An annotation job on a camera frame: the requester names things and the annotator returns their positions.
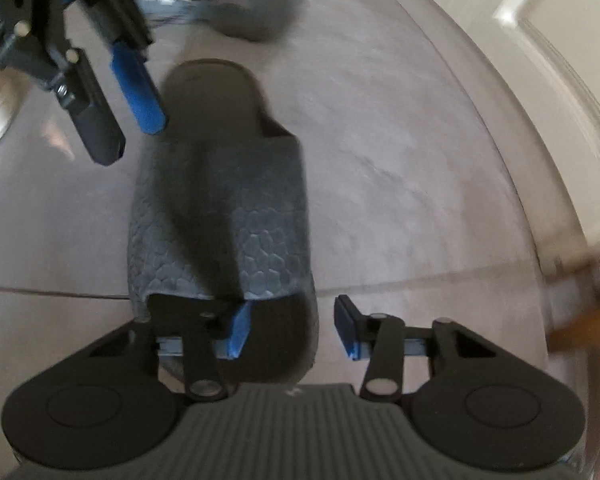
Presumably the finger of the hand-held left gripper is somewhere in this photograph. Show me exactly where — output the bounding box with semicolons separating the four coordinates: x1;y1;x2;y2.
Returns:
41;49;127;167
62;0;169;137

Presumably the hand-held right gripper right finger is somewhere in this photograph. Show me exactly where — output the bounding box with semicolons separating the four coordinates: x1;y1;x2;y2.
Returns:
333;295;501;402

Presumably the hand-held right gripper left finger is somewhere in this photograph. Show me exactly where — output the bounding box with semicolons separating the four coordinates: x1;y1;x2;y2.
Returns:
87;294;252;402

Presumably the black slide slipper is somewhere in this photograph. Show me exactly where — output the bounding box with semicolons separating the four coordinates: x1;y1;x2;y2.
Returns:
127;59;321;387
207;0;313;42

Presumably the white panelled door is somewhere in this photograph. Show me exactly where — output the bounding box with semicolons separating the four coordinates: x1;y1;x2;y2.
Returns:
385;0;600;251

